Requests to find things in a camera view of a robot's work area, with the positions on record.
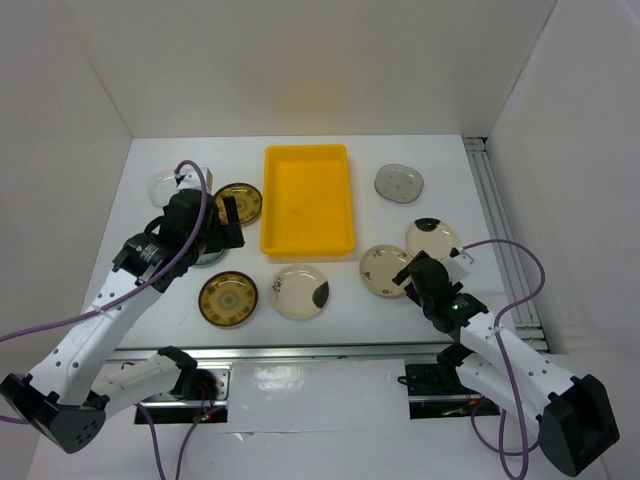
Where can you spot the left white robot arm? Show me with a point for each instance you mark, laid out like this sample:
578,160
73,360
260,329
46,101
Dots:
65,397

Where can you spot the blue floral plate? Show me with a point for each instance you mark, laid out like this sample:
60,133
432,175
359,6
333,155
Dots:
208,259

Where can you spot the cream plate black brushstroke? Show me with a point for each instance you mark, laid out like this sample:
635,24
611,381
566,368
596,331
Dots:
299,292
432,236

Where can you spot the yellow plastic bin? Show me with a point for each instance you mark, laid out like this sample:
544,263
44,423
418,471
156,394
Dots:
307,205

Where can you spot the yellow patterned plate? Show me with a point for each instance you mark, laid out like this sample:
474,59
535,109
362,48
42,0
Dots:
228,299
248,202

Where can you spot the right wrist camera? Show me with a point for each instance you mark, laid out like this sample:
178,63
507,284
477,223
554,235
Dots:
459,264

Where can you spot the clear plastic plate left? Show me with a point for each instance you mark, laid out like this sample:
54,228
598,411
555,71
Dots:
161,187

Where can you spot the clear grey plastic plate right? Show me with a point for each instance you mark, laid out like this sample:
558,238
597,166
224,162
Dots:
399,183

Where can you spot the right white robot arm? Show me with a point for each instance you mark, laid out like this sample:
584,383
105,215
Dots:
571,416

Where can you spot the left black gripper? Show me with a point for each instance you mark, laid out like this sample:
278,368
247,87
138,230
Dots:
229,235

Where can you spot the yellow patterned plate lower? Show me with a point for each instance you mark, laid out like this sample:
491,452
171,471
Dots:
228,299

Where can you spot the white front cover board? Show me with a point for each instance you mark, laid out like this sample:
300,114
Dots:
317,396

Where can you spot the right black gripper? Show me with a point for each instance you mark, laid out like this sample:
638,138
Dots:
412,294

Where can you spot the cream plate with characters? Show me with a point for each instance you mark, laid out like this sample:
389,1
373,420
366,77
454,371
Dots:
378,267

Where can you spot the yellow patterned plate upper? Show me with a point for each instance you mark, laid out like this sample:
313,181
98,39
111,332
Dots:
248,202

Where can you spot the cream plate black brushstroke lower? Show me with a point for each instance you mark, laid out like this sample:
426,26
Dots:
299,292

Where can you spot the cream plate black brushstroke right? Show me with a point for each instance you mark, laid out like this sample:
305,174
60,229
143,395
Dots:
432,236

